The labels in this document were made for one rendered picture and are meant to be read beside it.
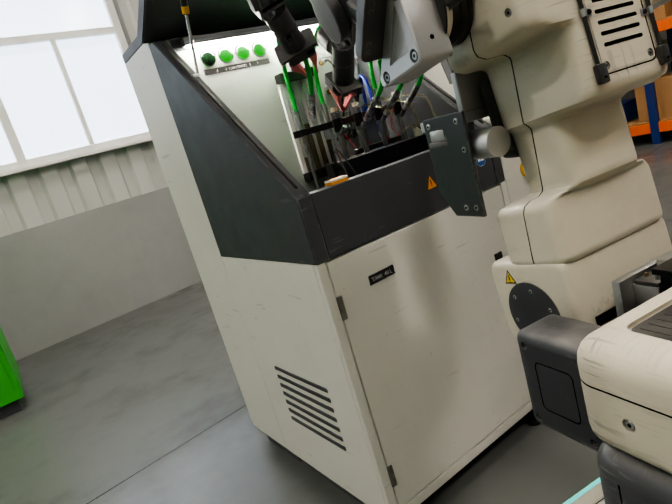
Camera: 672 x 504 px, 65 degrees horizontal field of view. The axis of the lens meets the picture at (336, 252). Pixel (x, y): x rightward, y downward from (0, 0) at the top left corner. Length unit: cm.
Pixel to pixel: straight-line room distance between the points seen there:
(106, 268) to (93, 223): 42
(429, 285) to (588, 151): 74
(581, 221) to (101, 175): 487
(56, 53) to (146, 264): 200
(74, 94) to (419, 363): 448
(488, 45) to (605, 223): 30
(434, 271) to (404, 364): 26
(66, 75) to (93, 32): 49
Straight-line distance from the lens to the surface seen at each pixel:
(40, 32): 555
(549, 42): 75
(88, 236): 524
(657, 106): 660
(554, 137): 78
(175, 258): 548
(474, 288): 156
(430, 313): 145
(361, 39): 71
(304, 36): 136
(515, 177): 170
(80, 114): 537
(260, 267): 149
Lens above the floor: 107
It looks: 12 degrees down
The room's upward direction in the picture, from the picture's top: 16 degrees counter-clockwise
